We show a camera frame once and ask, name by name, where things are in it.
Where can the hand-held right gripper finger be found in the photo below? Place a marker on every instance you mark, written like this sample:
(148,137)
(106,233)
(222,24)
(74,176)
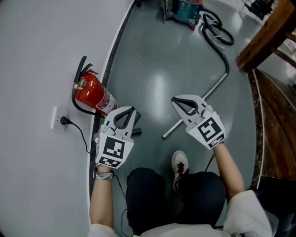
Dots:
(200,101)
(185,119)

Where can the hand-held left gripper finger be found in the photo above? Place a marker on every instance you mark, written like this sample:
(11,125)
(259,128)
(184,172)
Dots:
(130,129)
(109,116)

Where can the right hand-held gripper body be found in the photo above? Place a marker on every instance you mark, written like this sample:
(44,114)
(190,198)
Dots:
(209,130)

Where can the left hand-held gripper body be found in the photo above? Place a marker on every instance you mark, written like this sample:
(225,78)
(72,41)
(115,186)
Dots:
(113,148)

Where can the vacuum hose and metal wand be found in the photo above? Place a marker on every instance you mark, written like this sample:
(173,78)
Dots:
(172,130)

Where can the red green vacuum cleaner canister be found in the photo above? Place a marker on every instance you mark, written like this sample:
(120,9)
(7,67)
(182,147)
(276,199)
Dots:
(187,11)

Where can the person's left forearm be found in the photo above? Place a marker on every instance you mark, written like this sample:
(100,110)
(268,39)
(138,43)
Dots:
(101,201)

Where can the person's right forearm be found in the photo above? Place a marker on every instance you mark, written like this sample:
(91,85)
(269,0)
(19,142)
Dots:
(229,173)

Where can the red fire extinguisher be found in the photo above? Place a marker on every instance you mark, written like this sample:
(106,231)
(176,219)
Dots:
(97,92)

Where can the wristwatch with woven band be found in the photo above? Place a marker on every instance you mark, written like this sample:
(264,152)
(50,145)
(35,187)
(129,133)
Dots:
(104,174)

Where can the white sneaker with red laces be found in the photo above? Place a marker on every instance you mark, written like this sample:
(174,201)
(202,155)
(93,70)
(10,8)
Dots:
(180,162)

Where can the person's black trousers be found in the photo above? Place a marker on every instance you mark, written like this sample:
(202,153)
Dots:
(150,199)

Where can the person's white shirt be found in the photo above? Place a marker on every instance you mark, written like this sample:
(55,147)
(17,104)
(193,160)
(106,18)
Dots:
(245,215)

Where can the black case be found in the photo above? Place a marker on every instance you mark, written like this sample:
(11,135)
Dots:
(279,203)

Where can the white wall socket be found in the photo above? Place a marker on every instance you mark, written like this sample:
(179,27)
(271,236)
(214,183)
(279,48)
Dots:
(53,118)

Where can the wooden newel post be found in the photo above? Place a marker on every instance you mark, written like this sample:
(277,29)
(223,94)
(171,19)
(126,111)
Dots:
(263,39)

